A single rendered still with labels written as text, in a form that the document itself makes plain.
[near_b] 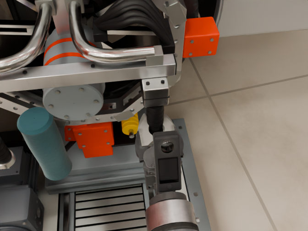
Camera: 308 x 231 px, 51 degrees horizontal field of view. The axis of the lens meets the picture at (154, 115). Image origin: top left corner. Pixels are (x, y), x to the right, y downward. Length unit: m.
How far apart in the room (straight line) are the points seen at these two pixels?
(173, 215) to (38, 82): 0.33
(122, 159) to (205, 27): 0.71
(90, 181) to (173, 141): 0.86
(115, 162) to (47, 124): 0.55
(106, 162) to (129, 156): 0.10
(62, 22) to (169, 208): 0.46
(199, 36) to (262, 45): 1.47
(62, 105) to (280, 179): 1.19
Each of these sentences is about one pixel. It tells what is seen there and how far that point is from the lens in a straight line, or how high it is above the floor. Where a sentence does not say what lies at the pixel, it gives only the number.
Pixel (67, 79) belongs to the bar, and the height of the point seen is 0.97.
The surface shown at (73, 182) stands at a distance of 1.43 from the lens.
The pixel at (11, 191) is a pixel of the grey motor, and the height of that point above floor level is 0.41.
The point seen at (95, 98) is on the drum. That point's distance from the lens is 0.71.
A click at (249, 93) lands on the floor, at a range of 1.94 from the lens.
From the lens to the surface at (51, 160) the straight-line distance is 0.95.
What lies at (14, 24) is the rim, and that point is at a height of 0.89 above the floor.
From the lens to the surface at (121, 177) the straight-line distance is 1.38.
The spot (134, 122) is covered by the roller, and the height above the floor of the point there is 0.53.
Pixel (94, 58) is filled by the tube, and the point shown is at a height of 1.00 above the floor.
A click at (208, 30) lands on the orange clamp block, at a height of 0.88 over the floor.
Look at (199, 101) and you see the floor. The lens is 1.84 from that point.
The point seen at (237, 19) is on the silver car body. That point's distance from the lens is 1.02.
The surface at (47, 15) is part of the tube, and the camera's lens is 0.69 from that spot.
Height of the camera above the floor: 1.39
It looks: 52 degrees down
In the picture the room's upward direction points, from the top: straight up
